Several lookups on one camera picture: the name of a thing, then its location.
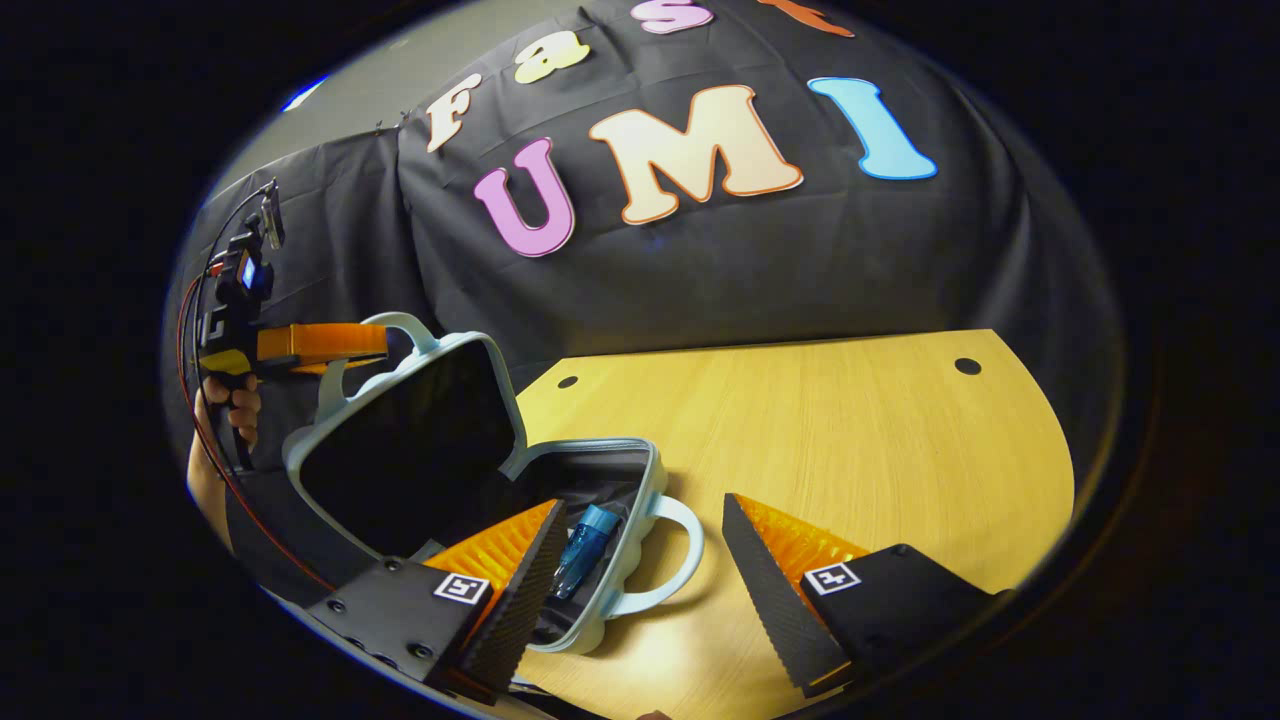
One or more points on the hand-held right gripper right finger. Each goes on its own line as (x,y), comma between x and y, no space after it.
(765,590)

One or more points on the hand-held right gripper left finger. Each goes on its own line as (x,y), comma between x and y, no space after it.
(530,590)

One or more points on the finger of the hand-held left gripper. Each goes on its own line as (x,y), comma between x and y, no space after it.
(320,342)

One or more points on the teal transparent bottle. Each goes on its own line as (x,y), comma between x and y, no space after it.
(580,550)

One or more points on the light blue suitcase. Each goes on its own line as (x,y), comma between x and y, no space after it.
(400,450)

